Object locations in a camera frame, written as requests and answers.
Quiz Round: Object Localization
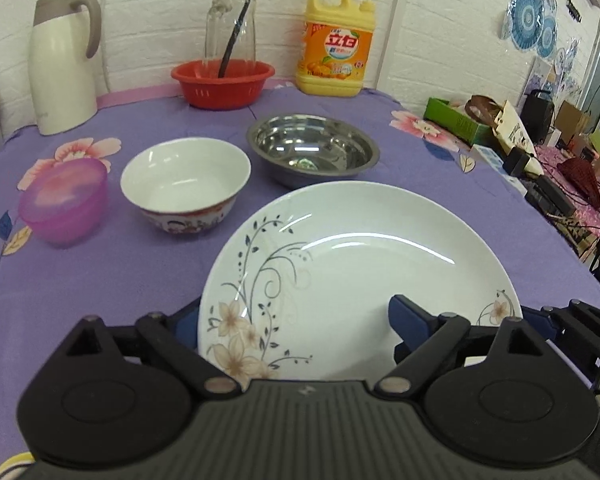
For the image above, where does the white floral ceramic plate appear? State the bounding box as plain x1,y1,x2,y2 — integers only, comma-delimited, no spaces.
197,182,521,385

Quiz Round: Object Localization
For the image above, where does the white ceramic patterned bowl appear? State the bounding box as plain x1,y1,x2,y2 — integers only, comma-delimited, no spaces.
120,138,251,235

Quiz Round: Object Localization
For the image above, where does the purple translucent plastic bowl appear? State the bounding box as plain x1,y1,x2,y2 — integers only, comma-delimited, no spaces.
18,158,108,246

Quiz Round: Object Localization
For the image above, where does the stainless steel bowl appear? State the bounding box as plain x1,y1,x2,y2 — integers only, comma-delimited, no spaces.
246,114,380,190

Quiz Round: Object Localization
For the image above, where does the purple floral tablecloth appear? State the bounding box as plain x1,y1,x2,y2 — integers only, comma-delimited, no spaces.
0,86,600,465

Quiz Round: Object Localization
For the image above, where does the white power strip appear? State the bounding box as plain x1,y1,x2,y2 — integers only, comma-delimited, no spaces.
469,144,527,196

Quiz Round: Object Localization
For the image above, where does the black power adapter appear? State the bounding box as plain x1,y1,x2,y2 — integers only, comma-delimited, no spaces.
503,146,532,178

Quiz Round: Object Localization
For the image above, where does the green cardboard box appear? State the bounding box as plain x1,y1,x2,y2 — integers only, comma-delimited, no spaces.
424,98,495,146

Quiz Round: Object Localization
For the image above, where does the dark red knitted cloth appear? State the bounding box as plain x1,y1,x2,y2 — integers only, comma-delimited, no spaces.
557,157,600,209

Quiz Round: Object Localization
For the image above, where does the brown sandal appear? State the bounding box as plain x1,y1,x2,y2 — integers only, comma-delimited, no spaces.
464,94,504,130

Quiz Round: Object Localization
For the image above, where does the red plastic colander basket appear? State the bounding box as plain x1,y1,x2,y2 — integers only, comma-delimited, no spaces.
171,58,275,110

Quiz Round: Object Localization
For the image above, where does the yellow dish soap bottle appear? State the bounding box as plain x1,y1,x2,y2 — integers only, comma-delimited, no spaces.
294,0,376,98

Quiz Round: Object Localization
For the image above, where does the white thermos jug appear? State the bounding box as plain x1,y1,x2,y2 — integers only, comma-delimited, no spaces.
28,0,102,136

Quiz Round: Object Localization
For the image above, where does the clear glass pitcher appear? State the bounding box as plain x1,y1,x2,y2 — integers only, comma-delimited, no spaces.
204,0,257,64

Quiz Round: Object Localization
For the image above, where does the black stirring stick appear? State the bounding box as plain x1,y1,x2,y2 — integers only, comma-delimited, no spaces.
219,0,251,78

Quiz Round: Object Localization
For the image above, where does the blue patterned wall decoration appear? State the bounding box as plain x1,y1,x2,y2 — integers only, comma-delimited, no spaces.
501,0,558,58

